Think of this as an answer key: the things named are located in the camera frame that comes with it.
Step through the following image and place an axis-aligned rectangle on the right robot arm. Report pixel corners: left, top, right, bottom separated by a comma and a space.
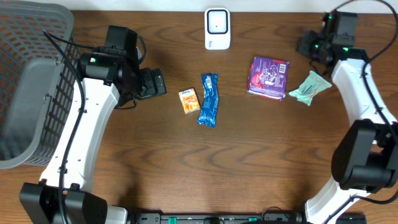
297, 10, 397, 223

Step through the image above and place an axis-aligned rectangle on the blue Oreo cookie pack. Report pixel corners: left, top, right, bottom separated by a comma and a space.
197, 73, 219, 128

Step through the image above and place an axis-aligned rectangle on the white barcode scanner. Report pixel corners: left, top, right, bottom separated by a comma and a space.
204, 7, 231, 50

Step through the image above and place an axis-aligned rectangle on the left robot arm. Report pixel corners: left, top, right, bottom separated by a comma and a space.
19, 26, 167, 223

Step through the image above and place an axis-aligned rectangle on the left black cable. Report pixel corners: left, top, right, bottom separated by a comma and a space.
42, 29, 94, 224

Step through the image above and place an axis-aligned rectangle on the grey plastic mesh basket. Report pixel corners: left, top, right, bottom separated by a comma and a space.
1, 1, 80, 169

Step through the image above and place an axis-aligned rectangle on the pink purple liner pack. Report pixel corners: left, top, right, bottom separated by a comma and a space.
247, 56, 290, 100

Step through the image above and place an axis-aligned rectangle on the orange Kleenex tissue pack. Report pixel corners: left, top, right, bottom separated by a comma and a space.
178, 88, 200, 114

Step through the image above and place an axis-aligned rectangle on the green wet wipes pack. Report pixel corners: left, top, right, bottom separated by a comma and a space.
289, 70, 332, 106

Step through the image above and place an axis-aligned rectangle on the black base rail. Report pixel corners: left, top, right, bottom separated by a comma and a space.
131, 211, 305, 224

